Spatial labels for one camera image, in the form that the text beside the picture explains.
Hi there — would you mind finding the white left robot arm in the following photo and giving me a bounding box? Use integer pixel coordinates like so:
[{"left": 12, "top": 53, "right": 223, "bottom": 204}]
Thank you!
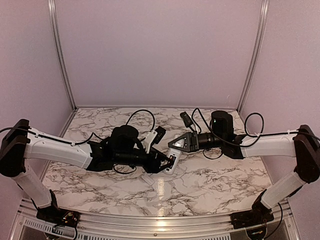
[{"left": 0, "top": 119, "right": 174, "bottom": 223}]

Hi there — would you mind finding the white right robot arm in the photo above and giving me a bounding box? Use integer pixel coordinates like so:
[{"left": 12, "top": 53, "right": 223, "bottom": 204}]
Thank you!
[{"left": 168, "top": 110, "right": 320, "bottom": 224}]

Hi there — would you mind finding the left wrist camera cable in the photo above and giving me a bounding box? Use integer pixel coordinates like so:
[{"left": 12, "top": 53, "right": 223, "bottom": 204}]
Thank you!
[{"left": 0, "top": 109, "right": 156, "bottom": 175}]

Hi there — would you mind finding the white remote control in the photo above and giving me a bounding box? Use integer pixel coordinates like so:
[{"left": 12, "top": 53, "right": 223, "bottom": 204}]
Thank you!
[{"left": 162, "top": 139, "right": 187, "bottom": 177}]

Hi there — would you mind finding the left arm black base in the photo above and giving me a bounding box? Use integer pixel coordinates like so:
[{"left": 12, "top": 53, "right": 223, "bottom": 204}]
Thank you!
[{"left": 36, "top": 207, "right": 80, "bottom": 228}]

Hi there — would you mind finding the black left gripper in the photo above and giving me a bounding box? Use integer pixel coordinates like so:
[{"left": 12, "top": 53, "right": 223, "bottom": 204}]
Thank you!
[{"left": 114, "top": 145, "right": 175, "bottom": 173}]

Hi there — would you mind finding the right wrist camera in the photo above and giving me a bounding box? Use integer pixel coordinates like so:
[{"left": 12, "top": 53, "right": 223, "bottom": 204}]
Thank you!
[{"left": 179, "top": 111, "right": 201, "bottom": 134}]

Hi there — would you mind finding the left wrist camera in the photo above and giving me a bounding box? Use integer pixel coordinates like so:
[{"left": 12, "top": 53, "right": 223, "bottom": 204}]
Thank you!
[{"left": 142, "top": 126, "right": 166, "bottom": 154}]

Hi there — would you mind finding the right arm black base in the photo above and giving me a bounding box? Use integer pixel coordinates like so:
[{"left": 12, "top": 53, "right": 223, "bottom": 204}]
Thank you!
[{"left": 230, "top": 207, "right": 275, "bottom": 229}]

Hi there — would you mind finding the white battery compartment cover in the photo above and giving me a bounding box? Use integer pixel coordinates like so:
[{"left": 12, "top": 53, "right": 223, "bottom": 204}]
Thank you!
[{"left": 141, "top": 175, "right": 155, "bottom": 186}]

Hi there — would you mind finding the left rear aluminium frame post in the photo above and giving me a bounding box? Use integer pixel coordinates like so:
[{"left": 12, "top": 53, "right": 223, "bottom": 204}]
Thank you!
[{"left": 47, "top": 0, "right": 77, "bottom": 112}]

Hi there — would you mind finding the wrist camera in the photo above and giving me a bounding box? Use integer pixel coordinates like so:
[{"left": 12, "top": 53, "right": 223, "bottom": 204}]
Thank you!
[
  {"left": 142, "top": 126, "right": 166, "bottom": 154},
  {"left": 179, "top": 111, "right": 201, "bottom": 134}
]

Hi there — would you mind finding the aluminium frame post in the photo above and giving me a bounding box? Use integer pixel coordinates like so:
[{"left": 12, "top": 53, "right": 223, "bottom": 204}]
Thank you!
[
  {"left": 47, "top": 0, "right": 77, "bottom": 112},
  {"left": 236, "top": 0, "right": 270, "bottom": 113}
]

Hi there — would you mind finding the right rear aluminium frame post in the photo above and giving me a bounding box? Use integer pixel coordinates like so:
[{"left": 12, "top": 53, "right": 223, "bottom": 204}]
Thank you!
[{"left": 236, "top": 0, "right": 270, "bottom": 113}]

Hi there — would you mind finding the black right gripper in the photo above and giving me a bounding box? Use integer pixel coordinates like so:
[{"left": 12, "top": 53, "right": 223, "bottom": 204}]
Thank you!
[{"left": 168, "top": 130, "right": 225, "bottom": 153}]

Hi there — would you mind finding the front aluminium frame rail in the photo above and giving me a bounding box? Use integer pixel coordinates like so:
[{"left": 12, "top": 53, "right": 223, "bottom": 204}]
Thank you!
[{"left": 9, "top": 198, "right": 301, "bottom": 240}]

